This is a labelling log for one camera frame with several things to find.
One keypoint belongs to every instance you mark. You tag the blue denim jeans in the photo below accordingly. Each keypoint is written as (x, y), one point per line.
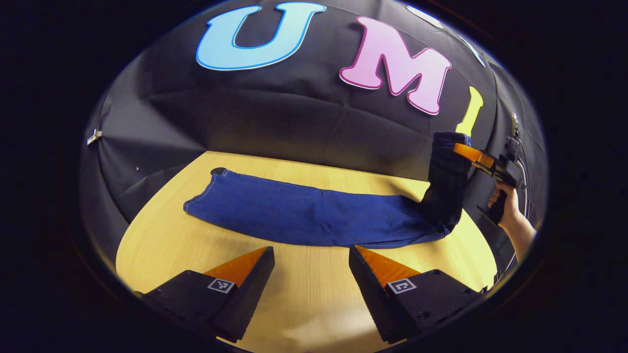
(304, 211)

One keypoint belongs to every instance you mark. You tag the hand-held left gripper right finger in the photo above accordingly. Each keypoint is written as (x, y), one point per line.
(370, 299)

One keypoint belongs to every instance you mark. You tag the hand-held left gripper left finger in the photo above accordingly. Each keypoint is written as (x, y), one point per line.
(248, 299)

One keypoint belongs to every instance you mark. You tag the black backdrop cloth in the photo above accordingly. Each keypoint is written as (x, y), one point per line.
(274, 113)

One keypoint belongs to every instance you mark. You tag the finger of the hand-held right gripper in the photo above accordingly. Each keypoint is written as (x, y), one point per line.
(473, 154)

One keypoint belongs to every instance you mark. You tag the small silver cloth clip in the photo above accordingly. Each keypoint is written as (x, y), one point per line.
(94, 137)

